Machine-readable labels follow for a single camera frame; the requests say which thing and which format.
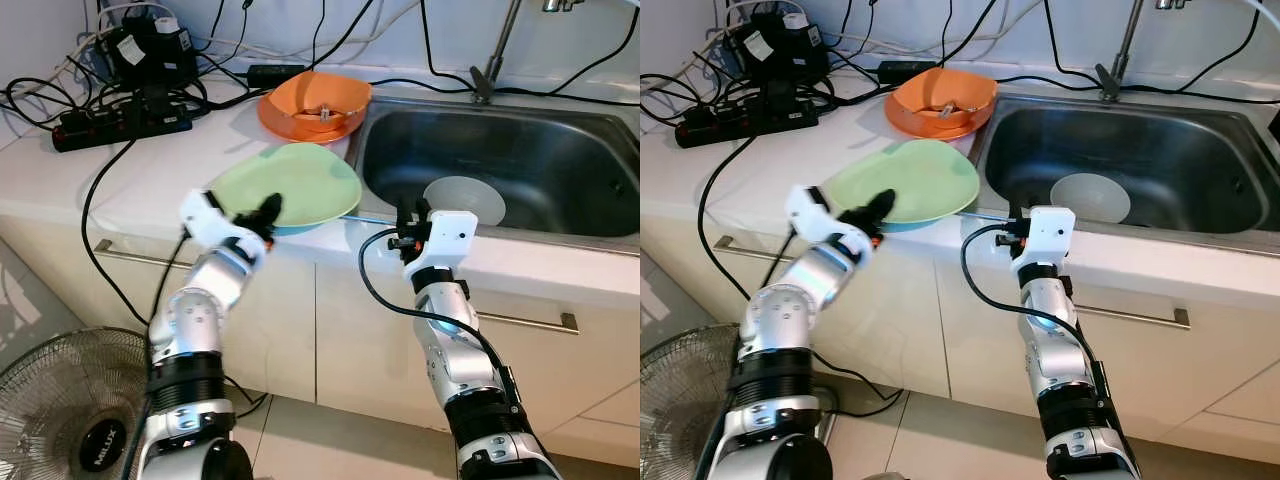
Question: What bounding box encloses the light green plate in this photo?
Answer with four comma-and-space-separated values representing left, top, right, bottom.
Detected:
207, 143, 363, 236
828, 138, 981, 233

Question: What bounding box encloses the white kitchen cabinet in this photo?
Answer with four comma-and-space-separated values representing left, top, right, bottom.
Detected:
0, 210, 641, 461
640, 205, 1280, 456

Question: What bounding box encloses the stainless steel kitchen sink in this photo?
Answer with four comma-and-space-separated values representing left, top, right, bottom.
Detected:
970, 95, 1280, 246
348, 95, 641, 246

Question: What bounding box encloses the orange plastic plate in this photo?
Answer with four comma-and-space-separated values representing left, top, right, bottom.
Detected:
257, 100, 366, 146
884, 100, 991, 141

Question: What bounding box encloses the orange plastic bowl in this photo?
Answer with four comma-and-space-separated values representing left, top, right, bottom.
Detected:
890, 67, 999, 128
265, 70, 373, 131

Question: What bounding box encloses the small black power adapter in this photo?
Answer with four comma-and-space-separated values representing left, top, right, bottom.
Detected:
877, 60, 938, 85
247, 64, 306, 89

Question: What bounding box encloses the chrome sink faucet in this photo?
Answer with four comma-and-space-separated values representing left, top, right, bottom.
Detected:
470, 0, 576, 104
1095, 0, 1196, 101

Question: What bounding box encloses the black power strip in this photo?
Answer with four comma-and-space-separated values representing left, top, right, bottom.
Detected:
675, 97, 819, 149
52, 100, 193, 153

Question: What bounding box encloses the black battery charger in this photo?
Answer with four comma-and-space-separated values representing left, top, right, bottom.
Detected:
730, 15, 829, 86
105, 20, 198, 91

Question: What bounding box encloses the grey floor fan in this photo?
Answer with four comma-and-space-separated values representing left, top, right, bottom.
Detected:
0, 327, 151, 480
640, 322, 746, 480

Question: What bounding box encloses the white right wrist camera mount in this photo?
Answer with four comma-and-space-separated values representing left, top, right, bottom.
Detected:
1028, 206, 1077, 266
425, 210, 477, 269

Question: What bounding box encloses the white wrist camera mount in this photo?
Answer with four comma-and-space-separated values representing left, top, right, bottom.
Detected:
180, 190, 251, 251
1028, 206, 1077, 266
425, 210, 477, 269
785, 185, 861, 251

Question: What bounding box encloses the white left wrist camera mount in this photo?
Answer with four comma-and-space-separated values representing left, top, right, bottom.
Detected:
180, 190, 251, 251
785, 185, 861, 251

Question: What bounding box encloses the metal cabinet handle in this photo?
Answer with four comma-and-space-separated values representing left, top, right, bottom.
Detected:
715, 235, 801, 259
470, 310, 579, 335
1075, 305, 1191, 331
95, 238, 191, 263

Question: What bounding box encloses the thin black cable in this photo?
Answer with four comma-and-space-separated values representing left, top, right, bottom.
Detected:
1120, 0, 1263, 96
495, 5, 641, 101
1043, 0, 1101, 93
420, 0, 481, 96

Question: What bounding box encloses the thick black power cable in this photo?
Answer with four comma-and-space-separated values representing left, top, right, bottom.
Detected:
82, 140, 196, 331
697, 135, 811, 331

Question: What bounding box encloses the white hose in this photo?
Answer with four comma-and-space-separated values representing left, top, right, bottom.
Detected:
1240, 0, 1280, 41

